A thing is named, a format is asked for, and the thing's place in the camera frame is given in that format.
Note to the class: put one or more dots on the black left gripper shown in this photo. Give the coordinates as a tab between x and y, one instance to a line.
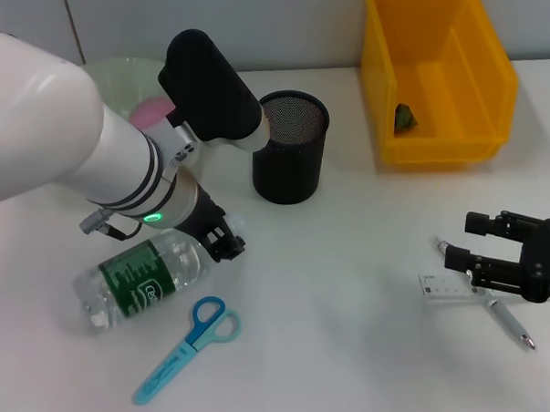
206	216

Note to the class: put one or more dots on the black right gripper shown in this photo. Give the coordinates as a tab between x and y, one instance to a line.
546	263

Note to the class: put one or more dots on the clear green-label water bottle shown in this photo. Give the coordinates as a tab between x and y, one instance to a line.
134	282

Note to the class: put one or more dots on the green plastic scrap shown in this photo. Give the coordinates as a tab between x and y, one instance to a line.
405	119

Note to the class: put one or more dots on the pink peach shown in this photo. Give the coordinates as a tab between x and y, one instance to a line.
149	111

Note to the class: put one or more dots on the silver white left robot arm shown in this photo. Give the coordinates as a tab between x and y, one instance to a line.
54	132

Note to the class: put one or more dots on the clear plastic ruler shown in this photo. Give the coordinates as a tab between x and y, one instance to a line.
440	291

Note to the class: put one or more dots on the grey ballpoint pen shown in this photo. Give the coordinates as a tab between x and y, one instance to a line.
509	321

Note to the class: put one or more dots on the black mesh pen cup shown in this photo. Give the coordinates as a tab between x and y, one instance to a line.
295	170

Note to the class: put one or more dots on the blue capped scissors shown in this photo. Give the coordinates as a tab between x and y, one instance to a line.
172	366

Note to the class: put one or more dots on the translucent green fruit plate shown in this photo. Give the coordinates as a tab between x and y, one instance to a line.
120	80

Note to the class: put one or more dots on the yellow plastic bin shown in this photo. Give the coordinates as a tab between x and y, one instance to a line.
443	108

